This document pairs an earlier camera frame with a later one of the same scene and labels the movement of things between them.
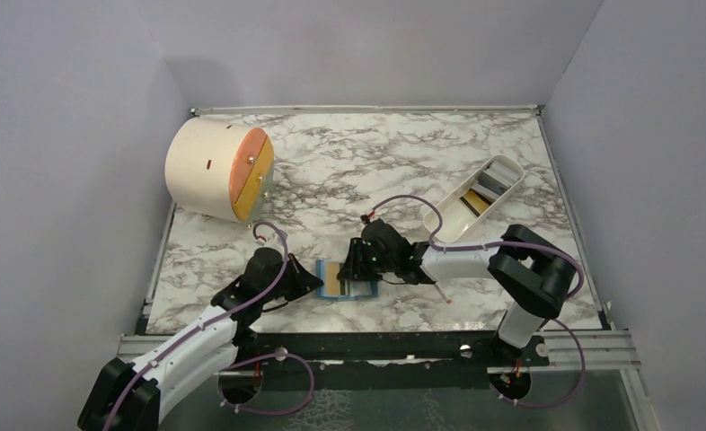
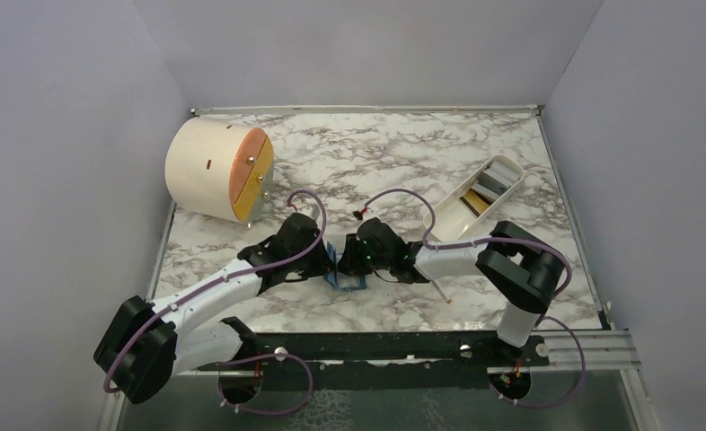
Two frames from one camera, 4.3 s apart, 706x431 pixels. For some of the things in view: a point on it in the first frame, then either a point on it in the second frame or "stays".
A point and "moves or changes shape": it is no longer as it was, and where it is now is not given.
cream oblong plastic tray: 473,199 stays
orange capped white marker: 442,294 stays
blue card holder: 329,287 moves or changes shape
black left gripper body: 279,294 -> 312,264
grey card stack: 495,179 stays
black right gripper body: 373,267 stays
